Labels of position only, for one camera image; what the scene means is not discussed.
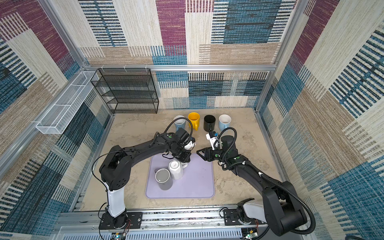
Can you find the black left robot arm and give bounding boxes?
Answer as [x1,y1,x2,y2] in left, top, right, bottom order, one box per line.
[99,128,196,218]

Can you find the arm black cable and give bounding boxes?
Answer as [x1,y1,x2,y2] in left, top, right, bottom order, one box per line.
[152,116,194,151]
[217,127,317,240]

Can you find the light blue mug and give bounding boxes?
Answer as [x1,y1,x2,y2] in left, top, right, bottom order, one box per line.
[219,114,232,131]

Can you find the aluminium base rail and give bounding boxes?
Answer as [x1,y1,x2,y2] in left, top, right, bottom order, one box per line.
[50,205,267,240]

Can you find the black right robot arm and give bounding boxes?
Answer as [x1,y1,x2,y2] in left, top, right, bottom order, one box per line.
[197,136,307,236]

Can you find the black wire mesh shelf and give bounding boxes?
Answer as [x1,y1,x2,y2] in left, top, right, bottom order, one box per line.
[91,68,159,114]

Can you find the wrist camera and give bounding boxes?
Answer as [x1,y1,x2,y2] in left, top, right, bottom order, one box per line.
[184,138,196,151]
[206,131,219,150]

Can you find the white pink mug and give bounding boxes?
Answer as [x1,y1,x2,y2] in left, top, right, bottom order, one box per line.
[169,160,188,180]

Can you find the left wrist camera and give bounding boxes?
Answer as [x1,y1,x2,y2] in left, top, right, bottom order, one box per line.
[184,138,196,151]

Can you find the teal dotted floral mug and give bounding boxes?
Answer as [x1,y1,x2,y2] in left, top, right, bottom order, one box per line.
[174,115,186,132]

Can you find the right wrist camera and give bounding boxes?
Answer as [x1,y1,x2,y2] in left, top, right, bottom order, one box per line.
[206,131,219,150]

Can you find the black mug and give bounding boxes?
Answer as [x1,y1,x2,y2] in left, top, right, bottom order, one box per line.
[204,115,216,132]

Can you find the yellow mug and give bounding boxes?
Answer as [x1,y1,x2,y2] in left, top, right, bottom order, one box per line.
[188,112,200,131]

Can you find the white wire mesh basket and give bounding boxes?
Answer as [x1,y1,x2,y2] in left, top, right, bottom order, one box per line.
[36,71,95,135]

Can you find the lavender tray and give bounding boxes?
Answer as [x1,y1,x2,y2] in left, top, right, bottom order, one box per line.
[146,154,215,199]

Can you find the grey mug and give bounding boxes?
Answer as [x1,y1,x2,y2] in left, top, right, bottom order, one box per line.
[155,169,173,191]

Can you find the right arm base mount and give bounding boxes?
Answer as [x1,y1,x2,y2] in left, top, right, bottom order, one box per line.
[219,205,266,226]

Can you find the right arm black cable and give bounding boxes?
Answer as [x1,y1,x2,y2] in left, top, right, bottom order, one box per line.
[217,127,317,240]

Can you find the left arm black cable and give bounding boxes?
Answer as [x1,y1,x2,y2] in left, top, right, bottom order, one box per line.
[152,116,194,151]

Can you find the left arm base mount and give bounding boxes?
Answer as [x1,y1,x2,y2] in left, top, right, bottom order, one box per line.
[99,211,143,231]

